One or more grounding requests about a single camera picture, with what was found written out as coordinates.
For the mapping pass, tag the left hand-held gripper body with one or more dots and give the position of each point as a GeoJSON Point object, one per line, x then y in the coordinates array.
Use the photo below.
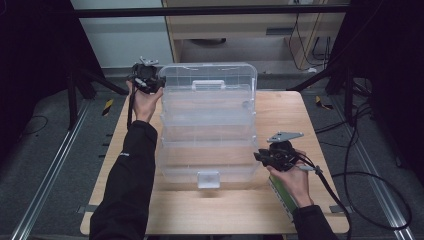
{"type": "Point", "coordinates": [144, 78]}

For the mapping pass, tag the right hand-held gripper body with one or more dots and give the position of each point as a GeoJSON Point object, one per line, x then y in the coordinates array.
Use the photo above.
{"type": "Point", "coordinates": [282, 156]}

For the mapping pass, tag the green and white carton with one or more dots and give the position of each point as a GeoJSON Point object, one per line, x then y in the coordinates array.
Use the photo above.
{"type": "Point", "coordinates": [282, 195]}

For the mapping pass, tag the clear plastic tiered storage box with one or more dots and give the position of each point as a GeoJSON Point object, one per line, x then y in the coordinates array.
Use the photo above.
{"type": "Point", "coordinates": [208, 133]}

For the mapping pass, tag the person's left hand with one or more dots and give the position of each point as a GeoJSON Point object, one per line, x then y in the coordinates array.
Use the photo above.
{"type": "Point", "coordinates": [145, 105]}

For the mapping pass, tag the person's right hand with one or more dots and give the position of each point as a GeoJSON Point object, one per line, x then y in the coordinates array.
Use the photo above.
{"type": "Point", "coordinates": [298, 185]}

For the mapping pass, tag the white cabinet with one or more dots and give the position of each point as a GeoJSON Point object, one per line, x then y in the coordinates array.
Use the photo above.
{"type": "Point", "coordinates": [116, 43]}

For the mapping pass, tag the yellow and black tape strip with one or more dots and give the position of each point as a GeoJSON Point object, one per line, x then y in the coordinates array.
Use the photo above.
{"type": "Point", "coordinates": [107, 107]}
{"type": "Point", "coordinates": [322, 104]}

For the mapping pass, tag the black metal stand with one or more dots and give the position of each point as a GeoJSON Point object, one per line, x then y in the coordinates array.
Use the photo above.
{"type": "Point", "coordinates": [71, 100]}
{"type": "Point", "coordinates": [349, 96]}

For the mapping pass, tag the light wooden desk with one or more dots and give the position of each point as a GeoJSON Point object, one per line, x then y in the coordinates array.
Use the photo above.
{"type": "Point", "coordinates": [233, 23]}

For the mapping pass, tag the dark curtain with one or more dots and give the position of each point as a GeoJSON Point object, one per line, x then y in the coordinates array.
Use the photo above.
{"type": "Point", "coordinates": [393, 66]}
{"type": "Point", "coordinates": [33, 66]}

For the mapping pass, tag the grey metal table bracket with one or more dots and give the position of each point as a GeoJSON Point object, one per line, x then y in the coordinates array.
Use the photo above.
{"type": "Point", "coordinates": [336, 209]}
{"type": "Point", "coordinates": [85, 209]}

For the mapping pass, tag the black horizontal frame bar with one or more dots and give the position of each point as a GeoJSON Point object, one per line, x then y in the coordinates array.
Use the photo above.
{"type": "Point", "coordinates": [200, 11]}

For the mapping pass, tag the aluminium floor rail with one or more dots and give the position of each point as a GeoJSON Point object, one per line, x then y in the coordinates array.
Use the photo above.
{"type": "Point", "coordinates": [380, 193]}
{"type": "Point", "coordinates": [50, 173]}

